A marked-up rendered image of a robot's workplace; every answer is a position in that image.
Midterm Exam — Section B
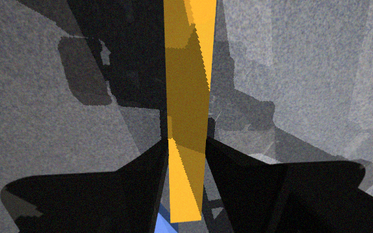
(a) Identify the yellow bar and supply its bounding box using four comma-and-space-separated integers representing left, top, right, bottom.
164, 0, 216, 223

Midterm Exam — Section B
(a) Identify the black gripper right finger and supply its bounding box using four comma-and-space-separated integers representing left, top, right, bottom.
205, 136, 366, 233

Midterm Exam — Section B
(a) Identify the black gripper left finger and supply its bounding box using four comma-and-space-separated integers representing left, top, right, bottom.
0, 137, 169, 233

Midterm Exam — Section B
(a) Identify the blue rectangular block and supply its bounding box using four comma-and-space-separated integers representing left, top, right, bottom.
154, 203, 178, 233

